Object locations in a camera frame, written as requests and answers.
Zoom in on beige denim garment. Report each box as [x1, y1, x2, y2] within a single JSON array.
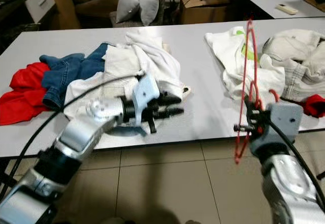
[[262, 28, 325, 104]]

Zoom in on blue denim jeans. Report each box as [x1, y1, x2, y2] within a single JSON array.
[[40, 42, 112, 111]]

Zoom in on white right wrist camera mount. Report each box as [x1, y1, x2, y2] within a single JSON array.
[[266, 101, 305, 144]]

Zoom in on white shirt with green print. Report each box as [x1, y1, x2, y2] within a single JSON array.
[[205, 26, 286, 103]]

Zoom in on white table with black legs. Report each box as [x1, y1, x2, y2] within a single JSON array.
[[0, 17, 325, 199]]

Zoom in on white crumpled garment pile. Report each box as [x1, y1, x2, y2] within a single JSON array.
[[63, 27, 192, 133]]

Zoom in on brown leather armchair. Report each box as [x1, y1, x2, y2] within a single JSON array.
[[69, 0, 140, 30]]

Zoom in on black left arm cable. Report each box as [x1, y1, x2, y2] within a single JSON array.
[[0, 73, 144, 199]]

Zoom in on red plastic clothes hanger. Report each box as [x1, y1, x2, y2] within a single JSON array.
[[234, 17, 281, 166]]

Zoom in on large red garment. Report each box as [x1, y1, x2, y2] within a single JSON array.
[[0, 61, 60, 126]]

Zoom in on small red garment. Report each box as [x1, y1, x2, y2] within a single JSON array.
[[302, 94, 325, 119]]

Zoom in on white drawer cabinet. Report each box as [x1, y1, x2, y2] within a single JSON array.
[[24, 0, 55, 24]]

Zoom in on grey cushion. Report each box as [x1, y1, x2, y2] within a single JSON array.
[[116, 0, 142, 24], [138, 0, 161, 26]]

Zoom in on white remote control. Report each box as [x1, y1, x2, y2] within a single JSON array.
[[275, 3, 299, 16]]

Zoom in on open cardboard box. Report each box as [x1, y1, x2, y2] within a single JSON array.
[[179, 0, 231, 25]]

